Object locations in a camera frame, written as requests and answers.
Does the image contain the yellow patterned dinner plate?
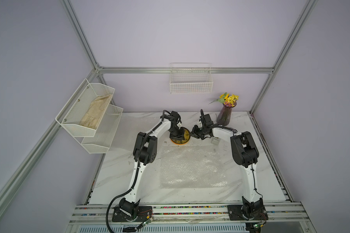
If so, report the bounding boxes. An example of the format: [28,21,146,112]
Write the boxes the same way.
[170,127,191,145]

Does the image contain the clear bubble wrap sheet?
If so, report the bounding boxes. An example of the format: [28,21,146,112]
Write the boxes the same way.
[111,116,160,152]
[159,146,227,188]

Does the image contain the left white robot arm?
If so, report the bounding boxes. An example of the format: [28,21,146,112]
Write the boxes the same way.
[119,110,190,220]

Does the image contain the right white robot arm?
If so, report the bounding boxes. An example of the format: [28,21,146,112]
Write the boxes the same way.
[191,110,264,220]

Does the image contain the purple glass vase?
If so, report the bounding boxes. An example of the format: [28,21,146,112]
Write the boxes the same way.
[216,103,236,126]

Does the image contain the yellow artificial flowers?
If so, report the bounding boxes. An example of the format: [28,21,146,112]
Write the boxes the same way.
[211,93,239,107]

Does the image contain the lower white mesh shelf bin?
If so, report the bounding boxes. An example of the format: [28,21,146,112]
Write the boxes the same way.
[81,104,123,154]

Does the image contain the white mesh shelf bin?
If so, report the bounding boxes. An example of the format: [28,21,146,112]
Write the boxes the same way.
[81,104,123,154]
[55,79,115,137]

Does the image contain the beige cloth in bin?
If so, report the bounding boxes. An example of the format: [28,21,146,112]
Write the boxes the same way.
[79,94,112,130]

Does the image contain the upper white mesh shelf bin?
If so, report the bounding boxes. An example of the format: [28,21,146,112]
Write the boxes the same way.
[55,79,115,137]

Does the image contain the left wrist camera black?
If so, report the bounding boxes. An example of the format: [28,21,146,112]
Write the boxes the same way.
[167,111,181,125]

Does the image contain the black corrugated cable conduit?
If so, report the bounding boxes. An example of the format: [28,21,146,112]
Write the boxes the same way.
[105,163,141,233]

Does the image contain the white wire wall basket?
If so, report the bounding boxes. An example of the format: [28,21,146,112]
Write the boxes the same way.
[170,63,214,94]

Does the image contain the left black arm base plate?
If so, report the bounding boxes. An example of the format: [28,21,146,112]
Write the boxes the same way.
[111,206,153,222]

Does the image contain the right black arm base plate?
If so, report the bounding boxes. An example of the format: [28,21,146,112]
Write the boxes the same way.
[227,204,268,221]

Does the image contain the aluminium front rail frame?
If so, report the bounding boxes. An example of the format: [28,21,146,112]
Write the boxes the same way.
[69,202,310,225]

